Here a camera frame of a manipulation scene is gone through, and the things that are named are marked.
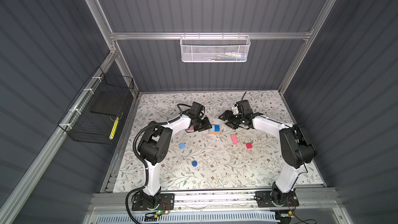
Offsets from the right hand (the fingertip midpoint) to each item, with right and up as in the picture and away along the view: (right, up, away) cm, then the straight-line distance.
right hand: (222, 120), depth 94 cm
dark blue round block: (-17, -23, -8) cm, 30 cm away
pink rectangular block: (+8, -12, +2) cm, 14 cm away
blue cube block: (-3, -5, +2) cm, 6 cm away
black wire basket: (-63, +4, -22) cm, 67 cm away
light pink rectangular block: (-19, -5, -5) cm, 20 cm away
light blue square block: (-6, -5, +2) cm, 8 cm away
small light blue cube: (-25, -15, -1) cm, 29 cm away
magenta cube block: (+16, -15, -2) cm, 22 cm away
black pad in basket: (-61, +10, -14) cm, 64 cm away
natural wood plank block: (-4, -8, +4) cm, 10 cm away
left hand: (-8, -4, +2) cm, 9 cm away
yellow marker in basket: (-52, -2, -26) cm, 58 cm away
